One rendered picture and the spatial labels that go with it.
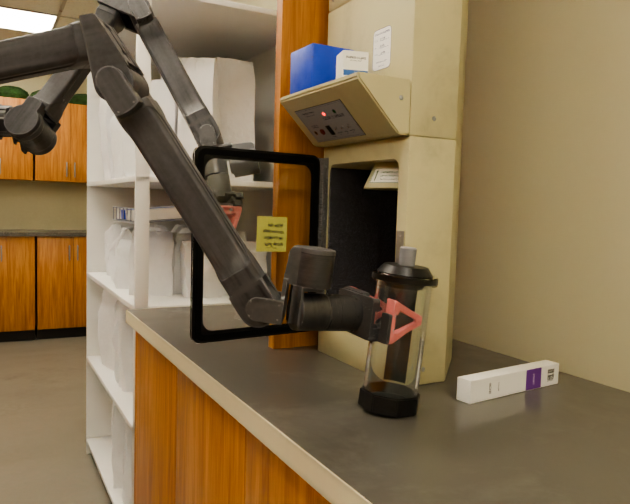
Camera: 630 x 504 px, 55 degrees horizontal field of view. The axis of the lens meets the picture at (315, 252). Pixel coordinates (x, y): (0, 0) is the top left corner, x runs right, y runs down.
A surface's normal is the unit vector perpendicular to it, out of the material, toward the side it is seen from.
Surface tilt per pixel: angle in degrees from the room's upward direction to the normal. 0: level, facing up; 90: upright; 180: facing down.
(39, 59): 95
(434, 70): 90
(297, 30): 90
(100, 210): 90
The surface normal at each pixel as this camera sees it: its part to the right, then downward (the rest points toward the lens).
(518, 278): -0.88, 0.01
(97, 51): -0.04, 0.10
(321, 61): 0.48, 0.08
